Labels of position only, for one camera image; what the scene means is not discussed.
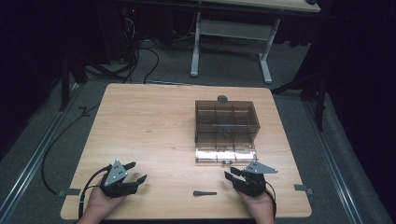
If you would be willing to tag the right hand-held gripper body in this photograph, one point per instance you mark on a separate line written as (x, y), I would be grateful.
(253, 183)

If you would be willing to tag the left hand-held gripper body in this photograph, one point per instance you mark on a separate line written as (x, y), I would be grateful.
(115, 174)

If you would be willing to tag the person's right hand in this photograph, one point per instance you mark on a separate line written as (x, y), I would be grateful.
(261, 208)

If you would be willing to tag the person's left hand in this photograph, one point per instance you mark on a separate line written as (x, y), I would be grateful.
(99, 207)

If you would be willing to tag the small dark grey tool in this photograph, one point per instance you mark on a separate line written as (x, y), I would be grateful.
(204, 193)

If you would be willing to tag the brown transparent compartment box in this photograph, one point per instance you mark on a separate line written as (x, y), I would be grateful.
(225, 124)

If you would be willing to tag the round grey table grommet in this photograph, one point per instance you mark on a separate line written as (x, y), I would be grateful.
(222, 99)

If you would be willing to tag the black metal stand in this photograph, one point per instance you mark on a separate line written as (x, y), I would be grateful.
(65, 81)
(314, 90)

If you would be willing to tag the dark computer tower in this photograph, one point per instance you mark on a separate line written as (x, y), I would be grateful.
(130, 28)

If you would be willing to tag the white-legged desk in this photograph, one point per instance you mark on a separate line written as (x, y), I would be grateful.
(232, 29)

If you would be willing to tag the grey table bracket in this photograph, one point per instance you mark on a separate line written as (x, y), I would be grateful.
(303, 188)
(70, 192)

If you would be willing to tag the metal floor rail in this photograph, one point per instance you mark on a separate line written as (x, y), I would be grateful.
(29, 168)
(334, 161)

